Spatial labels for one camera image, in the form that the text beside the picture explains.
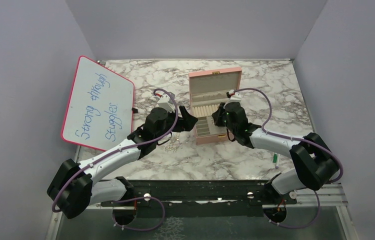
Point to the pink jewelry box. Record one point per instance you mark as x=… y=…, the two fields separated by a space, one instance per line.
x=207 y=89

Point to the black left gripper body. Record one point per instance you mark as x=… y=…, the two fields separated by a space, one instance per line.
x=171 y=121

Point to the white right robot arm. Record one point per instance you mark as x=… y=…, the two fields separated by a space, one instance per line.
x=313 y=163

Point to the pink-framed whiteboard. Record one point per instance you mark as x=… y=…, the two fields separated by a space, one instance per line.
x=99 y=111

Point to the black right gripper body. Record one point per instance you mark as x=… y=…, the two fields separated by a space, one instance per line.
x=231 y=126

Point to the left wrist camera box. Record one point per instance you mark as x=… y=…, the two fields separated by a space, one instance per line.
x=166 y=102

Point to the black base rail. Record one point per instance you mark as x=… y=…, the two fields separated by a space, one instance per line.
x=198 y=198

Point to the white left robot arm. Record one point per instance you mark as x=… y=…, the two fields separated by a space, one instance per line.
x=78 y=185

